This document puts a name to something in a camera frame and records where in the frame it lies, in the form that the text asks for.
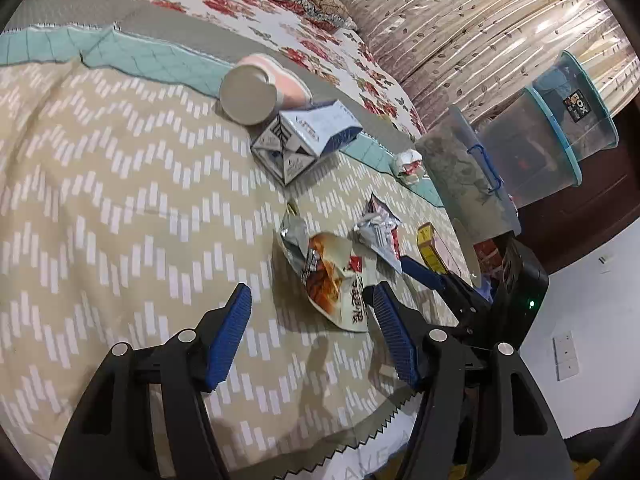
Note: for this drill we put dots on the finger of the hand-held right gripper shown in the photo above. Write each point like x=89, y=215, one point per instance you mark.
x=422, y=272

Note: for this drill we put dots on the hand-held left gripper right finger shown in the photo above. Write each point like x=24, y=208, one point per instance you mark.
x=395, y=335

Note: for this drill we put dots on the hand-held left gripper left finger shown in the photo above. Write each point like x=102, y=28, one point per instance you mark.
x=230, y=340

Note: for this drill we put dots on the brown yellow cardboard box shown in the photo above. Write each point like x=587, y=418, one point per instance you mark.
x=429, y=245

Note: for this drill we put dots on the silver red snack wrapper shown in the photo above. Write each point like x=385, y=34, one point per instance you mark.
x=380, y=232

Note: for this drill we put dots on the orange snack bag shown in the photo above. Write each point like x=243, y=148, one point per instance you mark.
x=325, y=275

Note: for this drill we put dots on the white paper wrapper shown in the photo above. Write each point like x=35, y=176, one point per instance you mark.
x=407, y=165

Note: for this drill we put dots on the blue white drink carton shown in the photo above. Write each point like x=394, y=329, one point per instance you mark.
x=305, y=135

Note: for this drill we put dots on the pink plastic cup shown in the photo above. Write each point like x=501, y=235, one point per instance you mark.
x=250, y=95

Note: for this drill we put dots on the dark wooden cabinet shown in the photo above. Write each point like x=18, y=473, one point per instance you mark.
x=590, y=210

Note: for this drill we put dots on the clear storage box blue lid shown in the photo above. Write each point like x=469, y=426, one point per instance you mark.
x=450, y=170

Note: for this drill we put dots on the clear storage box teal lid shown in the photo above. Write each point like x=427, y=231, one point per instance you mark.
x=520, y=150
x=595, y=130

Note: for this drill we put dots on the leaf print curtain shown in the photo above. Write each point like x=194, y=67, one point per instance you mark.
x=475, y=20

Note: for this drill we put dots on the white floral bedsheet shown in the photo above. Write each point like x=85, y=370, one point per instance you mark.
x=310, y=40

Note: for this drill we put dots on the white wall outlet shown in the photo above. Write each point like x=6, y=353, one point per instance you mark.
x=565, y=357

